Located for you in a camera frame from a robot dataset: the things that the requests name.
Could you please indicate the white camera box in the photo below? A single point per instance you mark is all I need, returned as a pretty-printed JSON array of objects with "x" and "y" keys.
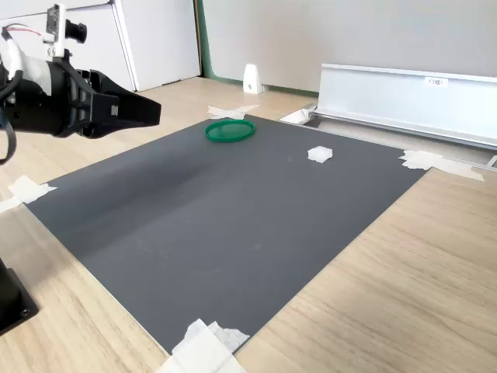
[{"x": 54, "y": 27}]

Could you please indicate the small white bracket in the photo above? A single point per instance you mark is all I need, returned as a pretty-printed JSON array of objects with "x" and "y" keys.
[{"x": 252, "y": 79}]

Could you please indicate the round green lid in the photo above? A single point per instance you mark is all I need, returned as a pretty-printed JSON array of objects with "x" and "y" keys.
[{"x": 229, "y": 131}]

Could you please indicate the white plastic terminal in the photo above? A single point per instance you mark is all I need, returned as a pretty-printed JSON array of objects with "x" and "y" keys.
[{"x": 320, "y": 154}]

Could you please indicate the wide white panel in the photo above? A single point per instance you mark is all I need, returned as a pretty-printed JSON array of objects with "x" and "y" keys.
[{"x": 105, "y": 46}]

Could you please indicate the dark grey mat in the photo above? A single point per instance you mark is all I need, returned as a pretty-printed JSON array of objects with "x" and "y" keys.
[{"x": 217, "y": 217}]

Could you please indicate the green partition frame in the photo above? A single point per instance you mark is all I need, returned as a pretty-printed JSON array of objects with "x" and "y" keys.
[{"x": 206, "y": 58}]

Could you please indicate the white tape piece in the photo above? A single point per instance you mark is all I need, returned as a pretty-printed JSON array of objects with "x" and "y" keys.
[
  {"x": 202, "y": 349},
  {"x": 427, "y": 160},
  {"x": 231, "y": 111},
  {"x": 27, "y": 189}
]

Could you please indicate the narrow white panel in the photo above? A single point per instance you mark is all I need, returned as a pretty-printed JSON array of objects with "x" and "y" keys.
[{"x": 163, "y": 39}]

